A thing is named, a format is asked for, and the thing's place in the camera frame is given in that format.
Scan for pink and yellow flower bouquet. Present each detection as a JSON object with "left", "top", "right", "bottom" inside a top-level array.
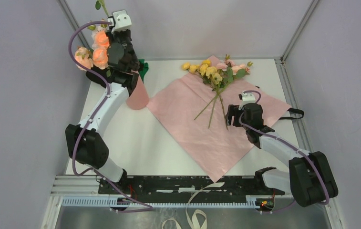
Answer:
[{"left": 181, "top": 54, "right": 254, "bottom": 127}]

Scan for purple wrapping paper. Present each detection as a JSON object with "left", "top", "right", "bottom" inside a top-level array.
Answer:
[{"left": 141, "top": 59, "right": 298, "bottom": 176}]

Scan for green cloth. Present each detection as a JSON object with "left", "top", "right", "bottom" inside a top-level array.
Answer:
[{"left": 138, "top": 59, "right": 149, "bottom": 82}]

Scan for aluminium frame rail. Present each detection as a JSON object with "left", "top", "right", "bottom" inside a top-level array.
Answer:
[{"left": 275, "top": 59, "right": 315, "bottom": 152}]

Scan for orange rose stem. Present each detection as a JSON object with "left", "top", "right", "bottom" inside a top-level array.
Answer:
[
  {"left": 74, "top": 47, "right": 108, "bottom": 70},
  {"left": 92, "top": 26, "right": 110, "bottom": 50}
]

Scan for light blue cable duct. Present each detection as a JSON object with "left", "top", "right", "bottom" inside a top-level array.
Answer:
[{"left": 61, "top": 196, "right": 263, "bottom": 209}]

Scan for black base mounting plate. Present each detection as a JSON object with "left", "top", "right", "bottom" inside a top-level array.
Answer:
[{"left": 115, "top": 175, "right": 285, "bottom": 196}]

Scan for black cloth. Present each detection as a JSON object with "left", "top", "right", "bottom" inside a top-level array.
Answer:
[{"left": 85, "top": 67, "right": 113, "bottom": 88}]

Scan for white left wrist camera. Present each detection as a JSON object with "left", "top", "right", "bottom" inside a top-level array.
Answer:
[{"left": 107, "top": 10, "right": 132, "bottom": 33}]

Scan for pink rose stem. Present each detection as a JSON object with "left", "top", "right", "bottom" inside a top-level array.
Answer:
[{"left": 95, "top": 0, "right": 110, "bottom": 17}]

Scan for pink flowers in vase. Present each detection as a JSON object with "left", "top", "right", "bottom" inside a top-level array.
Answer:
[{"left": 88, "top": 24, "right": 109, "bottom": 49}]

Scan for beige strap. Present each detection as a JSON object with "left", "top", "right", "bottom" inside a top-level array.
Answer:
[{"left": 161, "top": 182, "right": 226, "bottom": 229}]

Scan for pink cylindrical vase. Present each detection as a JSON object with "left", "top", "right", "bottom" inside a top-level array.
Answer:
[{"left": 126, "top": 71, "right": 149, "bottom": 110}]

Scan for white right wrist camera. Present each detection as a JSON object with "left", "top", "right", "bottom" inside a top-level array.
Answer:
[{"left": 238, "top": 90, "right": 261, "bottom": 110}]

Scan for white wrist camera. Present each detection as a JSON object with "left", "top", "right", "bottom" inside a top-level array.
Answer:
[
  {"left": 238, "top": 90, "right": 261, "bottom": 110},
  {"left": 107, "top": 10, "right": 132, "bottom": 33}
]

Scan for black ribbon gold lettering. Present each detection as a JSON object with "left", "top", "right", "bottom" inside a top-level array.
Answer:
[{"left": 279, "top": 108, "right": 305, "bottom": 120}]

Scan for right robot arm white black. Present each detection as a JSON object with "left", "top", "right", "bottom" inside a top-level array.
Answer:
[{"left": 226, "top": 103, "right": 339, "bottom": 207}]

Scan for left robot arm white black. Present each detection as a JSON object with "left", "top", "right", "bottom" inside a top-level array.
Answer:
[{"left": 65, "top": 24, "right": 141, "bottom": 195}]

